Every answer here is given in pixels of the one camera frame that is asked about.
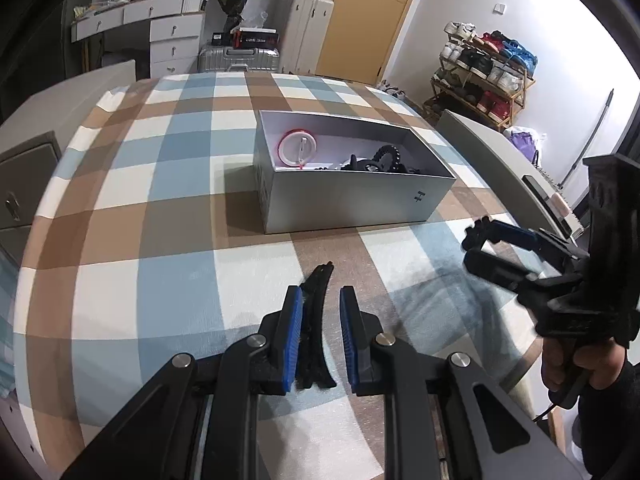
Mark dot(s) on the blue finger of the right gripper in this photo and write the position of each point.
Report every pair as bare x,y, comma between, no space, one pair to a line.
477,235
513,235

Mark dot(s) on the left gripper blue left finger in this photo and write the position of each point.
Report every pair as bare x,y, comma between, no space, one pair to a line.
282,330

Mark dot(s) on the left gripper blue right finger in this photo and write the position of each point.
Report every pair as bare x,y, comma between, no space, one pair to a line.
369,362

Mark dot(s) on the red I love China badge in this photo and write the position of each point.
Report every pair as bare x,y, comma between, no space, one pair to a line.
296,148

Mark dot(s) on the person's right hand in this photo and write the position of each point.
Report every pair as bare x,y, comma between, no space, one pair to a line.
604,363

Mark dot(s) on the black smartphone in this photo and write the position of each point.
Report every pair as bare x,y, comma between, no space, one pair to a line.
542,197

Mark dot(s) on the grey right side cabinet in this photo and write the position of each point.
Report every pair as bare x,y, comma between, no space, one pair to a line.
502,167

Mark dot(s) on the grey cabinet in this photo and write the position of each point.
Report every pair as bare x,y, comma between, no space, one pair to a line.
502,167
32,142

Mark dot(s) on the purple bag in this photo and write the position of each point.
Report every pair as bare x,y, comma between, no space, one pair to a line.
524,142

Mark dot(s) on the wooden shoe rack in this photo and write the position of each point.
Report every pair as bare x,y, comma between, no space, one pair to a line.
482,77

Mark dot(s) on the plaid checked tablecloth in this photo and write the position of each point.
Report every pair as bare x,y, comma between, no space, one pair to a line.
148,242

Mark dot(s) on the silver cardboard box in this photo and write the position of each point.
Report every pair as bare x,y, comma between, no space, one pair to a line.
321,196

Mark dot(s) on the wooden door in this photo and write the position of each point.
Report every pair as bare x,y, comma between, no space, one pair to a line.
360,37

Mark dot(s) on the white upright suitcase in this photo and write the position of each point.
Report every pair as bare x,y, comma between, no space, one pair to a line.
302,26

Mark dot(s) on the silver lying suitcase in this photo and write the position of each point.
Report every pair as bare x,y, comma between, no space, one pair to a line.
228,59

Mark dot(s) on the black red box on suitcase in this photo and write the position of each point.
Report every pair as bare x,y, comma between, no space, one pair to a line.
247,38

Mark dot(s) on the grey left side cabinet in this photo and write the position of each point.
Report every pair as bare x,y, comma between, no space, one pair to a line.
32,142

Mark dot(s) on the white drawer desk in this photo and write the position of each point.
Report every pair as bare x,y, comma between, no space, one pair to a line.
161,37

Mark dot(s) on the green black flower bouquet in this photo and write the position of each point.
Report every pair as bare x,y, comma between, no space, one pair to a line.
233,10

